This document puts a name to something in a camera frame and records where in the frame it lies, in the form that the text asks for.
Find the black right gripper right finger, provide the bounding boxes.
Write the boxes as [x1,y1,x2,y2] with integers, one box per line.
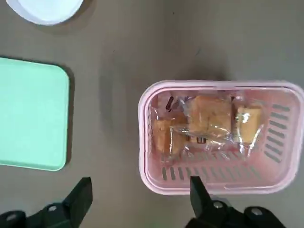
[185,175,288,228]

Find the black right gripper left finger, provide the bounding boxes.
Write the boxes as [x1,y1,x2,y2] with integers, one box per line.
[0,176,93,228]

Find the clear-wrapped bread pack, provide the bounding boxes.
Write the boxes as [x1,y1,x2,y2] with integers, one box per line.
[186,94,233,143]
[230,98,264,152]
[152,117,189,156]

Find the small pink slotted basket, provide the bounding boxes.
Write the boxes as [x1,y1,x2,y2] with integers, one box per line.
[137,80,304,196]

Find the green rectangular tray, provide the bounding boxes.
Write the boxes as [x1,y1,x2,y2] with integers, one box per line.
[0,56,72,172]

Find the white round plate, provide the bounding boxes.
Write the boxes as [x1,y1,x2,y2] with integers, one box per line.
[5,0,85,26]

